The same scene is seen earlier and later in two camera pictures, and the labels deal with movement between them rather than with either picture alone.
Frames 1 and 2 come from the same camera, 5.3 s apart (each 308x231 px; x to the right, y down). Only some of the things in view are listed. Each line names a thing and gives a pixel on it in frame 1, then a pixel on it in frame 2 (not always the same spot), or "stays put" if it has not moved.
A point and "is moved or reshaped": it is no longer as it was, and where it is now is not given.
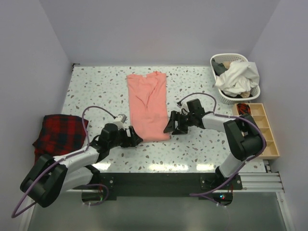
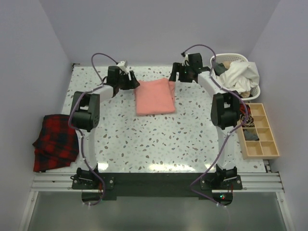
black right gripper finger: (173, 124) -> (176, 68)
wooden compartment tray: (258, 112) stays put
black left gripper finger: (135, 140) -> (134, 84)
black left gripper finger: (134, 135) -> (132, 76)
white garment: (239, 77) stays put
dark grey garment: (219, 68) stays put
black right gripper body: (185, 121) -> (186, 68)
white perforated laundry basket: (221, 57) stays put
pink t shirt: (149, 106) is moved or reshaped
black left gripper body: (121, 140) -> (123, 82)
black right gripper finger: (179, 131) -> (185, 76)
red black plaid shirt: (60, 134) stays put
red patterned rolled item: (243, 109) stays put
